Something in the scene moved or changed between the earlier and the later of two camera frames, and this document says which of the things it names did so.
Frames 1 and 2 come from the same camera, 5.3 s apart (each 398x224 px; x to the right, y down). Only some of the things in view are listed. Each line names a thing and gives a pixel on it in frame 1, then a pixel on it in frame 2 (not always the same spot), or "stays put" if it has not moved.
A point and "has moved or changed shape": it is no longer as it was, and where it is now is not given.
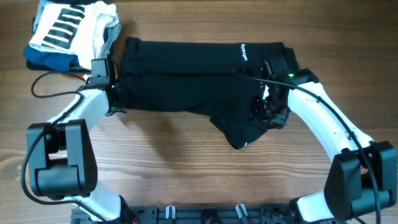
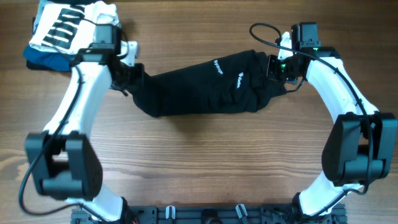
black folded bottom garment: (73, 69) stays put
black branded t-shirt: (222, 79) has moved or changed shape
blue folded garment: (50, 60) stays put
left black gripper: (115, 109) -> (140, 73)
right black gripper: (259, 109) -> (272, 67)
